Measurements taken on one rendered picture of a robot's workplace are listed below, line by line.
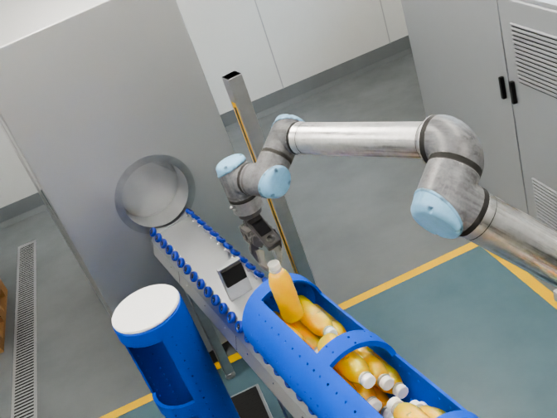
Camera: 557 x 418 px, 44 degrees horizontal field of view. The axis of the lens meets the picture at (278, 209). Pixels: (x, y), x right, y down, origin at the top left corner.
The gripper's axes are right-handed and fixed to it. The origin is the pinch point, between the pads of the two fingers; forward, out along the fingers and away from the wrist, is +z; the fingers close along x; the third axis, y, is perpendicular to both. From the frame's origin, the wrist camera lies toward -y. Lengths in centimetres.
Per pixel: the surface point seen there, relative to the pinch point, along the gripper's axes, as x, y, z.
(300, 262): -31, 67, 52
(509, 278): -140, 69, 136
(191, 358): 30, 52, 53
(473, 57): -178, 112, 31
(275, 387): 13.9, 6.0, 47.3
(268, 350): 13.9, -7.9, 20.3
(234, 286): 2, 53, 36
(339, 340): -0.2, -30.7, 11.6
